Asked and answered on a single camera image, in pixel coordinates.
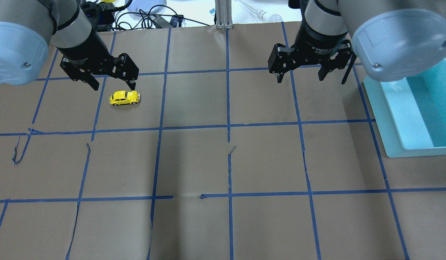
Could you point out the aluminium frame post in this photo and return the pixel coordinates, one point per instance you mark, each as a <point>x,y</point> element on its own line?
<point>223,14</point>

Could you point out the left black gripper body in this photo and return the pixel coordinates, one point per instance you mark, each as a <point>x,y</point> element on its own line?
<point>85,50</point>

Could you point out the yellow beetle toy car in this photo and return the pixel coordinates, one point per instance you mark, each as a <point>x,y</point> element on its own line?
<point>124,98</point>

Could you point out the brown paper table cover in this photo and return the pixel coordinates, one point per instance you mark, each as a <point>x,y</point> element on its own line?
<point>217,162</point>

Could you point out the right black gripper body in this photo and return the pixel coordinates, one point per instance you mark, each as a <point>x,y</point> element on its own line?
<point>319,40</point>

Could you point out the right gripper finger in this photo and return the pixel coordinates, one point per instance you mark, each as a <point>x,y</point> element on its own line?
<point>279,77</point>
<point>324,70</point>

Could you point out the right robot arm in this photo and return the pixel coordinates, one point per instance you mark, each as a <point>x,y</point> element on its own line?
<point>393,39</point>

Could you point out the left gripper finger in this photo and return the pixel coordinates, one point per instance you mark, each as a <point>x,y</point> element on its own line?
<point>92,81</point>
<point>131,84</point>

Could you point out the blue plate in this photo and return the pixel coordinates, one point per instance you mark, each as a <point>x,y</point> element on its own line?
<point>146,5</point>

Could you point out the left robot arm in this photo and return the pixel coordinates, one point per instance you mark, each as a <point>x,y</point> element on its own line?
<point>27,27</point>

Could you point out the teal plastic bin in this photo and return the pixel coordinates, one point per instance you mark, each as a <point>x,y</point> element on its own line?
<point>411,113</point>

